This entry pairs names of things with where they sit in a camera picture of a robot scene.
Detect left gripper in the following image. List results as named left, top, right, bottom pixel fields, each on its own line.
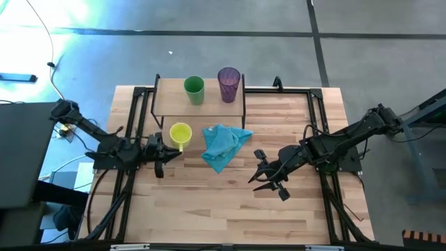
left=141, top=131, right=183, bottom=179

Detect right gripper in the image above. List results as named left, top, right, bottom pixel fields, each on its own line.
left=247, top=146, right=307, bottom=202

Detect yellow mug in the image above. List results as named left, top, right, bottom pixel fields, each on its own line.
left=169, top=122, right=193, bottom=153

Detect green plastic cup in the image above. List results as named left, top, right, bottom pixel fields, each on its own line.
left=183, top=75, right=206, bottom=106

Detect purple faceted plastic tumbler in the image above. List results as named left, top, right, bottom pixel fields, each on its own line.
left=217, top=67, right=242, bottom=104

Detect teal cloth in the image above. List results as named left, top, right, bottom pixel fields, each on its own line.
left=201, top=124, right=254, bottom=174

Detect white box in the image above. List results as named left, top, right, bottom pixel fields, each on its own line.
left=75, top=162, right=95, bottom=192

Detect yellow plug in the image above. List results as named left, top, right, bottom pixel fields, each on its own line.
left=58, top=121, right=73, bottom=137

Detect dark grey desk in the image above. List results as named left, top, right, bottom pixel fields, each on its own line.
left=0, top=102, right=57, bottom=210

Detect black flat bar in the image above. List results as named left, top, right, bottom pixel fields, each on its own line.
left=0, top=73, right=38, bottom=84

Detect blue-grey metal cart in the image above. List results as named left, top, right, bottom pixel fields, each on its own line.
left=384, top=89, right=446, bottom=205

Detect wooden shelf with black frame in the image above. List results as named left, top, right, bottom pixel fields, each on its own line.
left=150, top=73, right=247, bottom=129

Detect black aluminium rig frame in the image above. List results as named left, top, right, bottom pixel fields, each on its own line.
left=78, top=85, right=376, bottom=245

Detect aluminium bracket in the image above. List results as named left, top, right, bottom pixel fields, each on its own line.
left=305, top=245, right=345, bottom=251
left=110, top=243, right=151, bottom=251

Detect white floor cable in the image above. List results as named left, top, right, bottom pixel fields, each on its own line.
left=26, top=0, right=66, bottom=98

